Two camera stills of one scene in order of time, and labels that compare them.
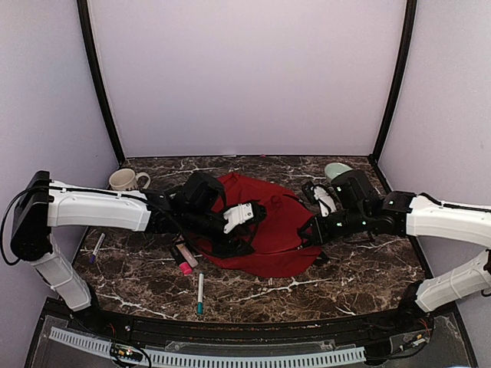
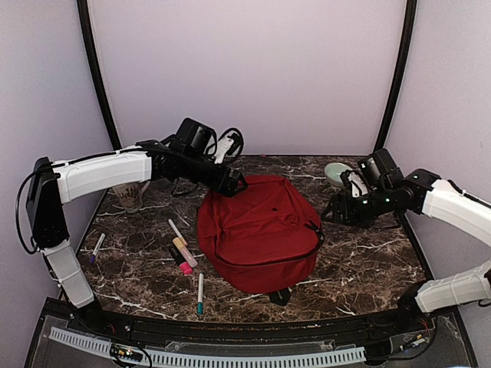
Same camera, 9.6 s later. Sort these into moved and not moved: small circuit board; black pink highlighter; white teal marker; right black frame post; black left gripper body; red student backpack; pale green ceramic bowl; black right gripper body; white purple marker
Moved: black left gripper body; black right gripper body; red student backpack
Not moved: black pink highlighter; small circuit board; right black frame post; white teal marker; pale green ceramic bowl; white purple marker
